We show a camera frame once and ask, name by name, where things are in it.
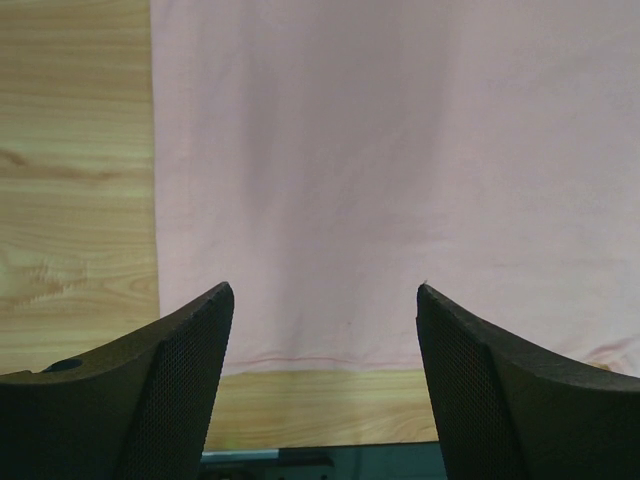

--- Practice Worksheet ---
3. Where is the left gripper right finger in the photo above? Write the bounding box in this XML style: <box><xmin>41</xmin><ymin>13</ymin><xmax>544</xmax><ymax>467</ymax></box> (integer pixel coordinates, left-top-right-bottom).
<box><xmin>416</xmin><ymin>284</ymin><xmax>639</xmax><ymax>479</ymax></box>

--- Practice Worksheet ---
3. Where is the pink t-shirt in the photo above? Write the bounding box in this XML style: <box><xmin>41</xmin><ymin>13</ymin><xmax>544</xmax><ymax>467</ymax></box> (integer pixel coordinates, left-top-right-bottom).
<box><xmin>150</xmin><ymin>1</ymin><xmax>639</xmax><ymax>375</ymax></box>

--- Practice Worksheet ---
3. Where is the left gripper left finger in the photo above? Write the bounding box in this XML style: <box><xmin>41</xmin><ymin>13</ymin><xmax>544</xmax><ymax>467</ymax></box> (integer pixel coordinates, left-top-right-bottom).
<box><xmin>1</xmin><ymin>282</ymin><xmax>234</xmax><ymax>479</ymax></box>

